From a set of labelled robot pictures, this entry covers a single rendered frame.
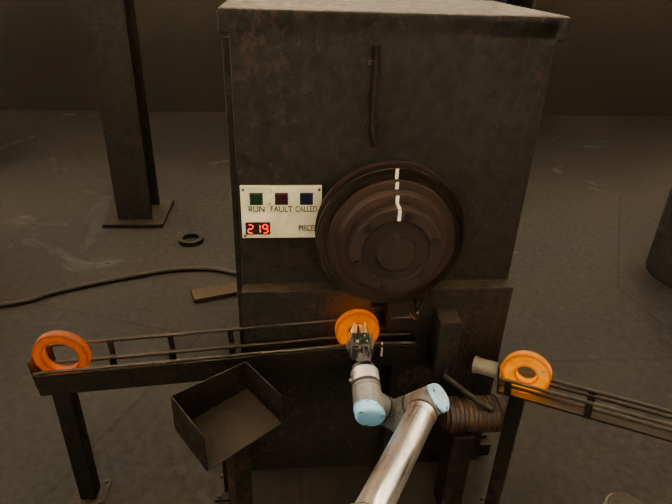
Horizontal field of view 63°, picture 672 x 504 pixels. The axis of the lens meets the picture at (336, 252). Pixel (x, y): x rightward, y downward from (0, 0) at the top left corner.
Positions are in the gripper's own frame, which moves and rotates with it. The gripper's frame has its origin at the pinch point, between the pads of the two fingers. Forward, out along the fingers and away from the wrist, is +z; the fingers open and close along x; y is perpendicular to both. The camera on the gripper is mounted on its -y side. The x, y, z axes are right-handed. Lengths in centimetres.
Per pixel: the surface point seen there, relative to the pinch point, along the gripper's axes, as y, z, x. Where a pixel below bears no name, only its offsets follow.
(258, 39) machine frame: 84, 36, 32
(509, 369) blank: 0, -20, -48
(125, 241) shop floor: -135, 187, 142
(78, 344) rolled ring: -3, -3, 93
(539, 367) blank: 5, -22, -56
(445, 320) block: 4.5, -2.1, -29.8
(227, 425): -8, -32, 43
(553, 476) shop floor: -72, -25, -86
